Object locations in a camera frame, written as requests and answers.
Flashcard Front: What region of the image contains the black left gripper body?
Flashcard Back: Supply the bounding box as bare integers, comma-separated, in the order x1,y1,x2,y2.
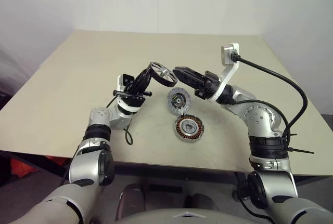
113,73,153,100

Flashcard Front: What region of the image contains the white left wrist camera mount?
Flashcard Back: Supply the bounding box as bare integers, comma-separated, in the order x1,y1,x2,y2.
116,73,143,117

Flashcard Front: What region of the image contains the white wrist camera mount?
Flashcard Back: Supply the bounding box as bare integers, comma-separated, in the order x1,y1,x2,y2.
116,73,143,117
208,42,240,103

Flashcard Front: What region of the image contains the black ring wheel part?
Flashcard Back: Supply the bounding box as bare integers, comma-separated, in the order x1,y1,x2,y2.
149,61,179,88

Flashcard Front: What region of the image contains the motor stator with copper windings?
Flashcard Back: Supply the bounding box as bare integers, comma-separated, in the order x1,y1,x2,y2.
174,113,207,144

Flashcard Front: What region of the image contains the silver motor cover with circuit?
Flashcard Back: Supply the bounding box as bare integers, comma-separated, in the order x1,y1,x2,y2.
166,87,192,115

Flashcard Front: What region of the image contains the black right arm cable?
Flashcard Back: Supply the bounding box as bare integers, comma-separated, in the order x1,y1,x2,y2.
232,51,309,144

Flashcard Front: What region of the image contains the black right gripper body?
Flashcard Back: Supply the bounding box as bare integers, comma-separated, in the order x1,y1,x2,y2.
195,70,222,100

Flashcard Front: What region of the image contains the grey robot torso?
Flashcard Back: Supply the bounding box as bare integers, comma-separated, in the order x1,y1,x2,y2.
121,204,265,224

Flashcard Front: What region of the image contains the dark rounded shape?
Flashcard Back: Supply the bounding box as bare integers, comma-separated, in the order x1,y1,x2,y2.
116,183,147,220

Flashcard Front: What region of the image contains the black right arm cable tie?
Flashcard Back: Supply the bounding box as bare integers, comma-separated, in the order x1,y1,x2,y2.
285,147,315,155

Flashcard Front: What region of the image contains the black table frame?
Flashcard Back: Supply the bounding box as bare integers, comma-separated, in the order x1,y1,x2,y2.
0,150,333,209

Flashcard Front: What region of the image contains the red object under table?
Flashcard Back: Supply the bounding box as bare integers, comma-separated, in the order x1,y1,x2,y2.
9,156,66,181

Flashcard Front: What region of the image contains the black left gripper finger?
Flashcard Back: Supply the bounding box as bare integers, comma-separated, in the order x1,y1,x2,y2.
137,75,153,91
134,63,155,87

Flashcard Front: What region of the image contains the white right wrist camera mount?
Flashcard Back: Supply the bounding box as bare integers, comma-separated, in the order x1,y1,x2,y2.
208,42,240,103

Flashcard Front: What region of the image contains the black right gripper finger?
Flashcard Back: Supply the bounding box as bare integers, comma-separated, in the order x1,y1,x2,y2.
175,65,207,80
173,70,200,89

